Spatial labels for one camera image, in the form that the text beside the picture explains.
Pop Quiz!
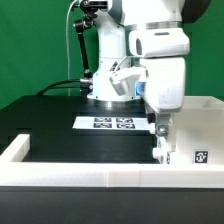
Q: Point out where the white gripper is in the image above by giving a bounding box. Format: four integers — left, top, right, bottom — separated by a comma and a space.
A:
140, 57, 186, 136

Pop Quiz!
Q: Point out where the white drawer cabinet box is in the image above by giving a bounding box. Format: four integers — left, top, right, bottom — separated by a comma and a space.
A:
165, 96, 224, 165

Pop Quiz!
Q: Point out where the white drawer tray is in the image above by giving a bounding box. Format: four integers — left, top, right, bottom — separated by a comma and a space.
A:
152, 137, 171, 164
149, 123, 156, 134

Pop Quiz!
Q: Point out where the white front drawer tray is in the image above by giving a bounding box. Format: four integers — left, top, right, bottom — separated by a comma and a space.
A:
152, 137, 171, 164

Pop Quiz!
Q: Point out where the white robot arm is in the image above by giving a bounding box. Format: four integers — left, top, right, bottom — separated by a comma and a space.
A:
89, 0, 211, 136

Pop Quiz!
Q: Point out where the white marker tag sheet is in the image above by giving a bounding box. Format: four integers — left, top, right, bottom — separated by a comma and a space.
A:
72, 116, 149, 130

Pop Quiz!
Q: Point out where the black cable bundle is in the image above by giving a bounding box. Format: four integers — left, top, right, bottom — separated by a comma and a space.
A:
35, 78, 94, 97

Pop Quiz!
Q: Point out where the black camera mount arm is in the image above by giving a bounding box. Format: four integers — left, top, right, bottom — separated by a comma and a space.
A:
73, 0, 108, 78

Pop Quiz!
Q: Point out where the white cable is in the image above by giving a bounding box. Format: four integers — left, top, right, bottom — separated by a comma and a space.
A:
65, 0, 80, 97

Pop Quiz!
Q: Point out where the white workspace border frame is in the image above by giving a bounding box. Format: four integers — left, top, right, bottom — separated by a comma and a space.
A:
0, 134, 224, 188

